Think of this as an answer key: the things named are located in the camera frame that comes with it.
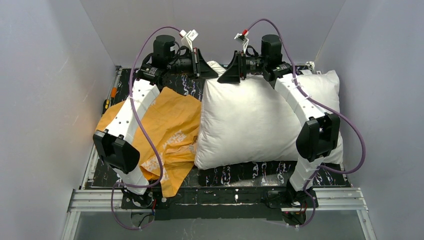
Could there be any white pillow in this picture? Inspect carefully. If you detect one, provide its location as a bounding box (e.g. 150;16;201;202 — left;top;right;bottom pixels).
194;60;344;171

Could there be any orange printed pillowcase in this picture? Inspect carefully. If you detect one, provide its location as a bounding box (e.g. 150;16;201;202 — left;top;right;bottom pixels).
95;86;203;199

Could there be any aluminium frame rail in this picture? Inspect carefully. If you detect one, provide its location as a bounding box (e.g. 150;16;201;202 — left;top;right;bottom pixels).
61;187;377;240

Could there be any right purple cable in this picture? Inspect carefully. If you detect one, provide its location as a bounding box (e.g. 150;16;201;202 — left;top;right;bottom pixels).
246;18;367;229

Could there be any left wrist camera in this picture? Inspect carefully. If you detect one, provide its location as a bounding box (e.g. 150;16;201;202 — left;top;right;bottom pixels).
179;29;199;51

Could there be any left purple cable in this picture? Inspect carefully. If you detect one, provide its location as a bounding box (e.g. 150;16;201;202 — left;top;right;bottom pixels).
110;26;182;231

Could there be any yellow handled screwdriver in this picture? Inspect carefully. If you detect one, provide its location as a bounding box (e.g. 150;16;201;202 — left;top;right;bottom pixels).
101;87;117;115

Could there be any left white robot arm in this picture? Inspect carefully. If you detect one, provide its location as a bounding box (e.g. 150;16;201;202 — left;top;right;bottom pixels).
93;29;218;195

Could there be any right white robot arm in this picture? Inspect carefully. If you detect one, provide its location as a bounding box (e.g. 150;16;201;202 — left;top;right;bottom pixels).
217;30;340;192

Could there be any purple cable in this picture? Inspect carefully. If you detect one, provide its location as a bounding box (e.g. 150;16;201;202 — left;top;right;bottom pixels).
110;26;182;231
246;18;367;229

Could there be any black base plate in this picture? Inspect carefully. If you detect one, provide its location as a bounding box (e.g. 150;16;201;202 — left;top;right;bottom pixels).
121;186;318;222

